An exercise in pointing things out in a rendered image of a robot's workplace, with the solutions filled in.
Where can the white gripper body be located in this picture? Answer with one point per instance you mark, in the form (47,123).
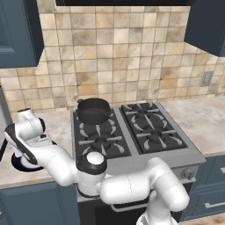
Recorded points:
(44,140)

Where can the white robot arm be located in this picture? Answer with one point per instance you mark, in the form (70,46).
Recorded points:
(129,187)

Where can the black cooking pot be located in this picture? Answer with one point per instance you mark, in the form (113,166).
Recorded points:
(93,112)

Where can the dark blue plate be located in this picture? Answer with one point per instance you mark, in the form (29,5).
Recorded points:
(22,165)

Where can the grey fridge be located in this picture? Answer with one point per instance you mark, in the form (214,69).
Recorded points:
(3,117)

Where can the dark blue base cupboard door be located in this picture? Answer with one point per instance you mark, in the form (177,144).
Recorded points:
(35,205)

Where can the grey stove with black grates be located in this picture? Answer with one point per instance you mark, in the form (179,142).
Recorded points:
(140,132)

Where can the grey stove knob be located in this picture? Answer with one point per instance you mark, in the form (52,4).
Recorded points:
(187,174)

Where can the black range hood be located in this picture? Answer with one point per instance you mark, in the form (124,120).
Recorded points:
(123,2)

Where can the dark blue drawer front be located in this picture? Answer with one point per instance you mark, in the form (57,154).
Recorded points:
(206,202)
(216,171)

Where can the dark blue wall cupboard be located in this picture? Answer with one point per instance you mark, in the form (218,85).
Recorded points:
(206,23)
(17,29)

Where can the grey wall socket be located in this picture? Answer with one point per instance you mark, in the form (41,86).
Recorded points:
(206,78)

